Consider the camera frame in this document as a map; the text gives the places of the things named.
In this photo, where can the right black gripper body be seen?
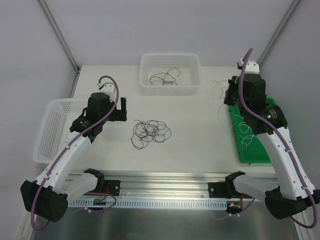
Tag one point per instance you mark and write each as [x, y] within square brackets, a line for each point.
[230, 92]

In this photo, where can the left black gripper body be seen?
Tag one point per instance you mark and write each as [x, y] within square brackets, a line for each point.
[120, 111]

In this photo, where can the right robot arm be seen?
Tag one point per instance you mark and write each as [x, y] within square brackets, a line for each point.
[295, 192]

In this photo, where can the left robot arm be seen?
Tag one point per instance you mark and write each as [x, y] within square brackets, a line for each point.
[48, 195]

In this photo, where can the white basket at left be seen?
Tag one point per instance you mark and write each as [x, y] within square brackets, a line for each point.
[58, 118]

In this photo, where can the white basket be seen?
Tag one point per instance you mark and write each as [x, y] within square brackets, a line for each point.
[169, 74]
[58, 118]

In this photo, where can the white basket at back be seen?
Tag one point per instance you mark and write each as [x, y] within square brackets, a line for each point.
[169, 74]

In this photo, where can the green plastic tray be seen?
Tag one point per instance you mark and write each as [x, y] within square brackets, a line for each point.
[250, 150]

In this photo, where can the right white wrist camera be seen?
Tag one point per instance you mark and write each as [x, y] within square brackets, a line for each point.
[251, 67]

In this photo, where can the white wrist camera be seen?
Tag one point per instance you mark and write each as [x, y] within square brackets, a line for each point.
[109, 89]
[251, 67]

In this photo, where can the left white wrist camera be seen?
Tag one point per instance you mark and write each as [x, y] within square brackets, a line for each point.
[109, 89]

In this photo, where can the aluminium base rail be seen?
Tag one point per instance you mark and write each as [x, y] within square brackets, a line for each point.
[164, 185]

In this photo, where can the left aluminium frame post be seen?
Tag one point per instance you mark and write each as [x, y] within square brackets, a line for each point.
[57, 32]

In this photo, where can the aluminium frame post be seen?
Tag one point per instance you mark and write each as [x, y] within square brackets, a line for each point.
[57, 32]
[278, 32]

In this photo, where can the right aluminium frame post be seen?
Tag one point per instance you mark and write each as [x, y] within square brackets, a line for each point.
[278, 32]

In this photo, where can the white slotted cable duct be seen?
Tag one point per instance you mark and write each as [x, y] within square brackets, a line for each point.
[130, 203]

